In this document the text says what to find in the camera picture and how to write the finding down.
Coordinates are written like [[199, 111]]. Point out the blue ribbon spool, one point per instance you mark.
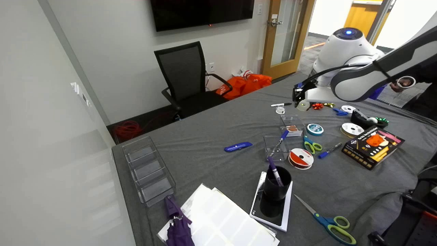
[[315, 129]]

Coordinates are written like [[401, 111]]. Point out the red fidget toy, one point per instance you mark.
[[317, 105]]

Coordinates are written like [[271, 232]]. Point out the blue capped marker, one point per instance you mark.
[[328, 150]]

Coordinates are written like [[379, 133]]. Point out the metal door frame post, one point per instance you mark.
[[380, 18]]

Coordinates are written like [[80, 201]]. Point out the green spool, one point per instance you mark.
[[383, 122]]

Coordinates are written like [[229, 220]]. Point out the clear plastic tray organizer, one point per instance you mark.
[[150, 172]]

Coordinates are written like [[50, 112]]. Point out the small clear plastic cup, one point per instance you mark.
[[287, 120]]

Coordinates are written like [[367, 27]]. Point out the white label sheets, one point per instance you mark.
[[223, 220]]

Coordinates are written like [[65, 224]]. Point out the yellow green fidget toy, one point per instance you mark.
[[330, 104]]

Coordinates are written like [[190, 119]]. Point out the white tape roll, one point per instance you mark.
[[304, 105]]

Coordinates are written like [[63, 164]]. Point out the black robot stand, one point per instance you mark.
[[410, 213]]

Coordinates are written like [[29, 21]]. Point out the black orange product package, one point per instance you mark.
[[371, 146]]

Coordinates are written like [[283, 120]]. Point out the red and white ribbon spool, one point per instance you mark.
[[301, 159]]

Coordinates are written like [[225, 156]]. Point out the black wall television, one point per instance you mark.
[[200, 12]]

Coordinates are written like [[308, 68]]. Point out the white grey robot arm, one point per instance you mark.
[[360, 77]]

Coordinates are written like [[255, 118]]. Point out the wooden door with glass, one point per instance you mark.
[[274, 41]]

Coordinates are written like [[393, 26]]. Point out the white spool with blue core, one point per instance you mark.
[[349, 109]]

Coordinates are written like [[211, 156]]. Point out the small pink white box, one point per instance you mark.
[[294, 131]]

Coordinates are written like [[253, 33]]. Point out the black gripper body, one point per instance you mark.
[[298, 90]]

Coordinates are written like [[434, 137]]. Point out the blue oblong tool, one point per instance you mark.
[[238, 146]]

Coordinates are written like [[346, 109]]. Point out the black mesh office chair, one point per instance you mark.
[[185, 73]]

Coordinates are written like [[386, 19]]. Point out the small clear round lid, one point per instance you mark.
[[281, 111]]

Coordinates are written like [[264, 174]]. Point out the black tape dispenser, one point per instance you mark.
[[363, 119]]

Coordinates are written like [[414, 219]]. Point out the yellow wooden door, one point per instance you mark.
[[357, 15]]

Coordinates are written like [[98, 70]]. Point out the blue and white pen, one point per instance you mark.
[[282, 138]]

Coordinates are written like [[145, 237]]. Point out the white wall switch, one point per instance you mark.
[[78, 90]]

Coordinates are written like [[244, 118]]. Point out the black pen cup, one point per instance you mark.
[[274, 196]]

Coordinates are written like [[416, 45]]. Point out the purple pen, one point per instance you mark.
[[275, 172]]

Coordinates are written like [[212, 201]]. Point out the purple cloth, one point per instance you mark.
[[178, 227]]

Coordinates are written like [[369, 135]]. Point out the orange plastic bag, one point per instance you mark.
[[244, 85]]

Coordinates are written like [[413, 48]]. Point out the white marker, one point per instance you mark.
[[282, 104]]

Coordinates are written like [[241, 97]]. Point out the large blue green scissors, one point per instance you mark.
[[335, 224]]

